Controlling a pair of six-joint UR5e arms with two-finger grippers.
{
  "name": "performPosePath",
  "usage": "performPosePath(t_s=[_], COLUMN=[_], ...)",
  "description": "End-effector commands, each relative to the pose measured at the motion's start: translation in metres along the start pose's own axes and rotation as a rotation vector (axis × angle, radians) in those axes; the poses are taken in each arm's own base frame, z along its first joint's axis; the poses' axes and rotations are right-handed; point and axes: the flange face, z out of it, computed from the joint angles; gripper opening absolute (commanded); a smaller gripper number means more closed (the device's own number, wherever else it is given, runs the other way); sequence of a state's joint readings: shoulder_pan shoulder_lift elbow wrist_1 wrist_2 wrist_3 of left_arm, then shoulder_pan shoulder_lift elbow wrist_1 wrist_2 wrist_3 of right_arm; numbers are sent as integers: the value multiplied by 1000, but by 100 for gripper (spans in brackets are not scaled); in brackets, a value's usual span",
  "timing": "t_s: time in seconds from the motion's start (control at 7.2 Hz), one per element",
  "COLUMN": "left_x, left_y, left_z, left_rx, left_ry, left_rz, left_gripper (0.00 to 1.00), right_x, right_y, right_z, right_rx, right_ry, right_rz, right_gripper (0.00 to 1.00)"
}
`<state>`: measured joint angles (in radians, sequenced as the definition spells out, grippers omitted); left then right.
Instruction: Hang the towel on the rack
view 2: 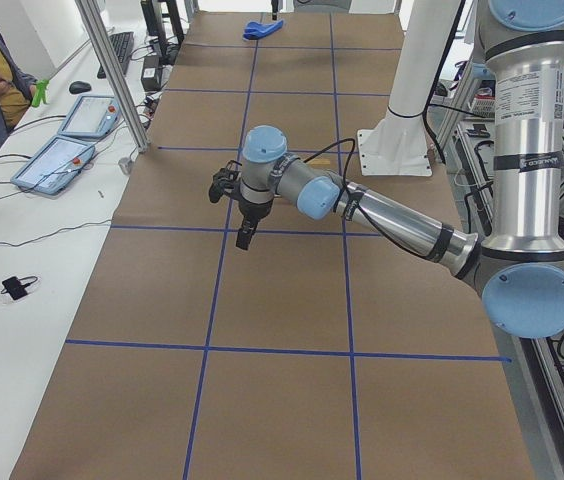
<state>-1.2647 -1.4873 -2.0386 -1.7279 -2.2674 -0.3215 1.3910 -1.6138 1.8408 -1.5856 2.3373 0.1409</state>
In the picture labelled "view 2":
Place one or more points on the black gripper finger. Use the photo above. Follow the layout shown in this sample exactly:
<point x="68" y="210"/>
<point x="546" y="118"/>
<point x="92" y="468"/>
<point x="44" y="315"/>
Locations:
<point x="240" y="236"/>
<point x="250" y="227"/>

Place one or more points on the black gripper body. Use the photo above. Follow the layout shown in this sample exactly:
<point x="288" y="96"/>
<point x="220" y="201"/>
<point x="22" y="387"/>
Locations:
<point x="254" y="210"/>

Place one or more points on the blue towel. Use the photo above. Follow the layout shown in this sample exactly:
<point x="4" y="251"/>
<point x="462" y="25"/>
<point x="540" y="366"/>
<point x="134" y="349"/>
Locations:
<point x="256" y="31"/>

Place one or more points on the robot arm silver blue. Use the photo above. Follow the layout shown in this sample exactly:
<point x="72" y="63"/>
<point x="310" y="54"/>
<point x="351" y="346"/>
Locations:
<point x="518" y="269"/>

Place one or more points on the brown paper table cover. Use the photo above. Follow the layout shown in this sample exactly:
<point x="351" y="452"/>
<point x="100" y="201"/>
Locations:
<point x="322" y="351"/>

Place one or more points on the black power brick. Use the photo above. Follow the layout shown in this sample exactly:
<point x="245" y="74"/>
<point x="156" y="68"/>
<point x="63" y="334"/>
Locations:
<point x="151" y="75"/>

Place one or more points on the far teach pendant tablet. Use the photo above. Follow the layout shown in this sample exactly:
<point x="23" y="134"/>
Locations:
<point x="91" y="117"/>

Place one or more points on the teach pendant tablet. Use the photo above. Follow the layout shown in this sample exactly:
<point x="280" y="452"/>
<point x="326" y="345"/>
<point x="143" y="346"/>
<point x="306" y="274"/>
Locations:
<point x="54" y="166"/>
<point x="91" y="117"/>

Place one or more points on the near teach pendant tablet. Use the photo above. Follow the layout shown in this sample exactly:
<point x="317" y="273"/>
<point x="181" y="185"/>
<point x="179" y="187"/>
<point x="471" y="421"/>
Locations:
<point x="54" y="166"/>

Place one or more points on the black keyboard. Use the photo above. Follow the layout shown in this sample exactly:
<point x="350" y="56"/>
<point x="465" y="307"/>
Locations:
<point x="122" y="44"/>

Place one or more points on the black computer mouse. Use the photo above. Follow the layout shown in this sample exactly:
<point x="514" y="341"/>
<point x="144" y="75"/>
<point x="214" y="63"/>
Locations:
<point x="78" y="87"/>

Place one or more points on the small black adapter device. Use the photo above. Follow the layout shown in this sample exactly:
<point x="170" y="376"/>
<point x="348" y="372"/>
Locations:
<point x="17" y="287"/>

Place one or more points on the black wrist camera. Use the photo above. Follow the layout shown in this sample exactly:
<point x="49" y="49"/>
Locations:
<point x="226" y="182"/>

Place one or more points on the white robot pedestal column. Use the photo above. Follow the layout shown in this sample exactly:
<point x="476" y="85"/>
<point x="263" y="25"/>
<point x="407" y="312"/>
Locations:
<point x="397" y="145"/>

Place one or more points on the aluminium frame post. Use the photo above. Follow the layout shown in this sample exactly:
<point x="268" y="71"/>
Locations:
<point x="90" y="15"/>

